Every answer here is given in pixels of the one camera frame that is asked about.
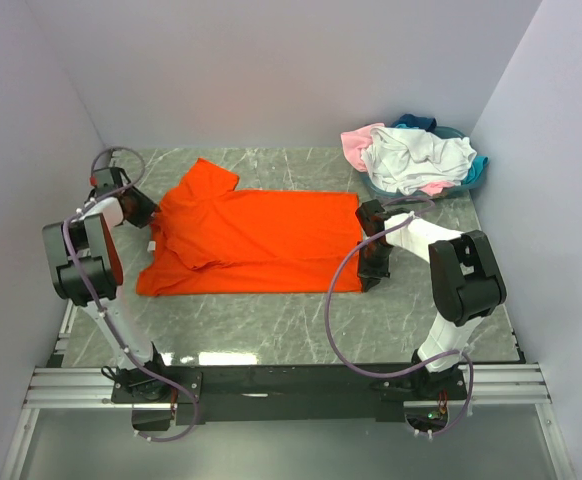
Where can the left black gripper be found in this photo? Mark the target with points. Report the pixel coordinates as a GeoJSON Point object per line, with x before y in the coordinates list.
{"type": "Point", "coordinates": [148, 207]}

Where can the orange t shirt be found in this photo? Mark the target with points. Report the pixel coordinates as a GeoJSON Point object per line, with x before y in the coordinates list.
{"type": "Point", "coordinates": [212, 237]}

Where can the dark blue t shirt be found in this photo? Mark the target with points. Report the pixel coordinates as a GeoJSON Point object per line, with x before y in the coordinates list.
{"type": "Point", "coordinates": [411, 121]}

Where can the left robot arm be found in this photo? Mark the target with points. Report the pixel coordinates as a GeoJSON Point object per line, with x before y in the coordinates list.
{"type": "Point", "coordinates": [86, 269]}

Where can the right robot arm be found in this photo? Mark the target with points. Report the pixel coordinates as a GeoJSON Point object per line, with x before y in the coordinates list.
{"type": "Point", "coordinates": [466, 281]}

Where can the teal t shirt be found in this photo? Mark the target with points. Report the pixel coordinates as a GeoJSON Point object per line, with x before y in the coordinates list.
{"type": "Point", "coordinates": [475, 172]}

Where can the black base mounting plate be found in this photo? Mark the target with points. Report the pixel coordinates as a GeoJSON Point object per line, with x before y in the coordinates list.
{"type": "Point", "coordinates": [282, 392]}

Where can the teal plastic basket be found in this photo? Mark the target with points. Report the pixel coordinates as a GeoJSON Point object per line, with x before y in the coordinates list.
{"type": "Point", "coordinates": [386, 192]}

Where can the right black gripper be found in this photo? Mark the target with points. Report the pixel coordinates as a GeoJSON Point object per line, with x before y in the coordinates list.
{"type": "Point", "coordinates": [369, 275]}

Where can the pink t shirt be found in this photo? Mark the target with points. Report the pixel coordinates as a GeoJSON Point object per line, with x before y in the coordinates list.
{"type": "Point", "coordinates": [398, 160]}

